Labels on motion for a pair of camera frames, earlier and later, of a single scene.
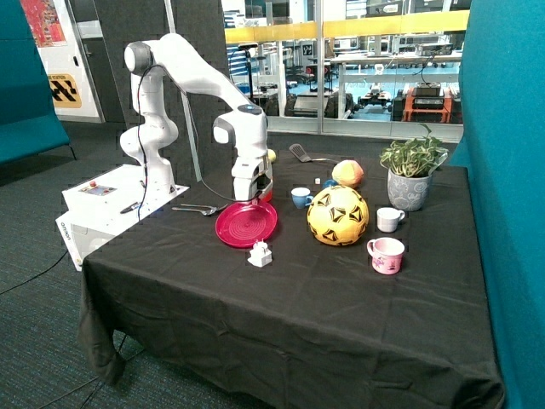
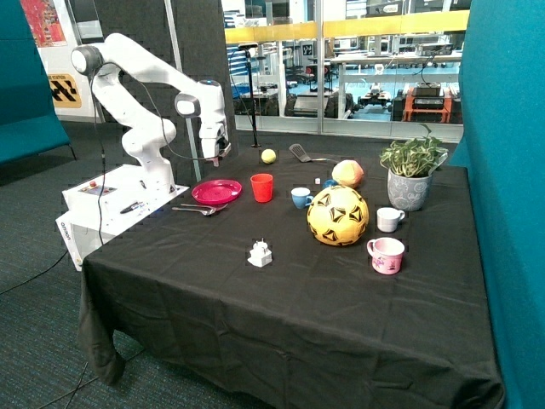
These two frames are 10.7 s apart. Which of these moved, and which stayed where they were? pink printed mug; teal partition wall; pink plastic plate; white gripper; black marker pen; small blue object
Moved: white gripper; pink plastic plate
Stayed: pink printed mug; black marker pen; teal partition wall; small blue object
